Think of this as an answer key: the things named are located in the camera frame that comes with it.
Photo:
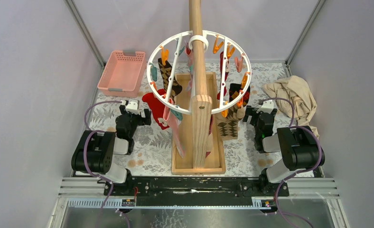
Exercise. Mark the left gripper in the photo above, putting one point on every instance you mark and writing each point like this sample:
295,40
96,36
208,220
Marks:
143,120

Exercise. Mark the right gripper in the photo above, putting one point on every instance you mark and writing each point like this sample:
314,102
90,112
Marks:
251,111

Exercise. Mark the beige brown argyle sock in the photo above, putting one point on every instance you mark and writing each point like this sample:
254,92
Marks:
228,126

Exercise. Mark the pink plastic basket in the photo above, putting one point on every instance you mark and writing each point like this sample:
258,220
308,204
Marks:
123,74

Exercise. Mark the wooden hanger stand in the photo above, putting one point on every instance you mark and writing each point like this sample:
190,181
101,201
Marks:
204,149

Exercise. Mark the black red yellow argyle sock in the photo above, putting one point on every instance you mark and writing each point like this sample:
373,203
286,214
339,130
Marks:
234,91

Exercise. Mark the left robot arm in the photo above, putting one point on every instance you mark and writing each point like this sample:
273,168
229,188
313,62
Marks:
95,150

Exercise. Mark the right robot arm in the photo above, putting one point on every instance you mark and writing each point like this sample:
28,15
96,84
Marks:
299,148

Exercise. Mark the white round clip hanger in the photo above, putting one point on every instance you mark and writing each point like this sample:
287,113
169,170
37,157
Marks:
229,46

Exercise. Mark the beige crumpled cloth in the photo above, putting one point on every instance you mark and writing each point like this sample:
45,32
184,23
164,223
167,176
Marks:
295,99

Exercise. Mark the pink sock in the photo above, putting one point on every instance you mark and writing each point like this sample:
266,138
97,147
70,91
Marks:
171,118

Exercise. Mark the floral table mat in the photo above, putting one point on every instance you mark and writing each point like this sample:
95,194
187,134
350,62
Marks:
151,154

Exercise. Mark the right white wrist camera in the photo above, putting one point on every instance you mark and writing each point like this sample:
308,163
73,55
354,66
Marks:
266,106

